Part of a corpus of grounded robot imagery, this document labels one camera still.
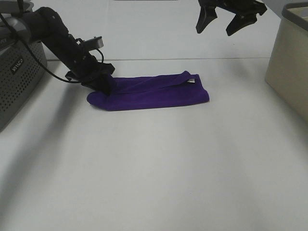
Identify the purple microfiber towel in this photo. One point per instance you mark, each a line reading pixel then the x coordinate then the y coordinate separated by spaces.
pixel 134 93

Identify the beige plastic storage bin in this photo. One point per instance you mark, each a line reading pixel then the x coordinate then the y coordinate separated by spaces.
pixel 287 72

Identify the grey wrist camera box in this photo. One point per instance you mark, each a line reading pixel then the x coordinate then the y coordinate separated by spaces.
pixel 94 43

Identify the grey perforated plastic basket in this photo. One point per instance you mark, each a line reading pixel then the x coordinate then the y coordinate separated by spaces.
pixel 19 72

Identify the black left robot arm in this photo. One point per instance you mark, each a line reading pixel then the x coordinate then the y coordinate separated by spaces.
pixel 46 26

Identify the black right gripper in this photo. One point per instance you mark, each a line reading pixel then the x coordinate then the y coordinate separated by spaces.
pixel 245 13

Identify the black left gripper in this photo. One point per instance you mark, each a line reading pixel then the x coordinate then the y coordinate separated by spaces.
pixel 97 77

